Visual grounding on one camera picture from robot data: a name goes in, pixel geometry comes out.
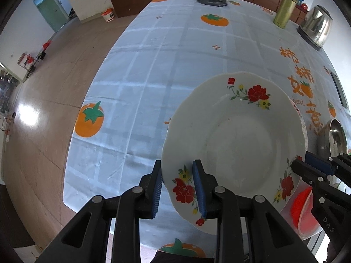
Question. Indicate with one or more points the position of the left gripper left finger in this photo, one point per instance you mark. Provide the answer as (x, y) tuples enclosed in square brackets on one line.
[(139, 202)]

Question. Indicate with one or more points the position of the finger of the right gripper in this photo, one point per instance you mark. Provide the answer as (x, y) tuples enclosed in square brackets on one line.
[(314, 178), (338, 166)]

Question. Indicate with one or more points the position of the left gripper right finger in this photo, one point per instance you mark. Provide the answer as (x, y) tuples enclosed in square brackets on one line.
[(217, 202)]

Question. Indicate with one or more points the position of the white plate red flowers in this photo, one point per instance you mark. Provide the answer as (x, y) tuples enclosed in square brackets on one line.
[(245, 132)]

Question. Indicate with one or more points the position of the red plastic stool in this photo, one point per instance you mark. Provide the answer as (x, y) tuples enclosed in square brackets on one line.
[(298, 212)]

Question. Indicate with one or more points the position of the black smartphone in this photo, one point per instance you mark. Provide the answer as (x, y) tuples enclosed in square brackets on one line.
[(340, 90)]

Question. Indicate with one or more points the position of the stainless steel electric kettle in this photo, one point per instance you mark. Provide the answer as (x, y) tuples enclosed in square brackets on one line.
[(316, 27)]

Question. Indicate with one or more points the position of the persimmon print tablecloth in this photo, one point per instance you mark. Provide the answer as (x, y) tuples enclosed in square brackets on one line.
[(151, 70)]

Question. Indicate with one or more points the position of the green gold tumbler bottle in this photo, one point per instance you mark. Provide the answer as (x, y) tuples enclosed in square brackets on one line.
[(284, 12)]

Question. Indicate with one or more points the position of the red folding chair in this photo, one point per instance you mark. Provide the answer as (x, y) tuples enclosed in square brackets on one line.
[(27, 62)]

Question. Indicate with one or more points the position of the white red plastic bucket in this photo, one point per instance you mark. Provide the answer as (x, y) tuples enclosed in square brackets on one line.
[(108, 15)]

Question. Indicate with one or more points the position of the green door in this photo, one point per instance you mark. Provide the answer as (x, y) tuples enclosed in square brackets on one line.
[(52, 13)]

